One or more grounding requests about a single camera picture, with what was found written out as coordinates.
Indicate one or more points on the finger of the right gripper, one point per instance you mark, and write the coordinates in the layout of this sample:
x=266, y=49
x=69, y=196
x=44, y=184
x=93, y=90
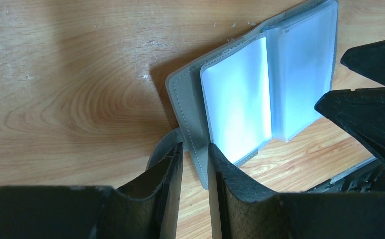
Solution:
x=360, y=113
x=367, y=60

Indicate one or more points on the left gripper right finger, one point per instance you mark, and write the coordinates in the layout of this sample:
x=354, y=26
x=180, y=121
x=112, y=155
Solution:
x=242, y=208

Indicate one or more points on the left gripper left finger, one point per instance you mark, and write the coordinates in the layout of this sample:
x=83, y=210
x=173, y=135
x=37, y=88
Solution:
x=144, y=208

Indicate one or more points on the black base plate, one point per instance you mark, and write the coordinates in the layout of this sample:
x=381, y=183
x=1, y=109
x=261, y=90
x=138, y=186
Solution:
x=367, y=176

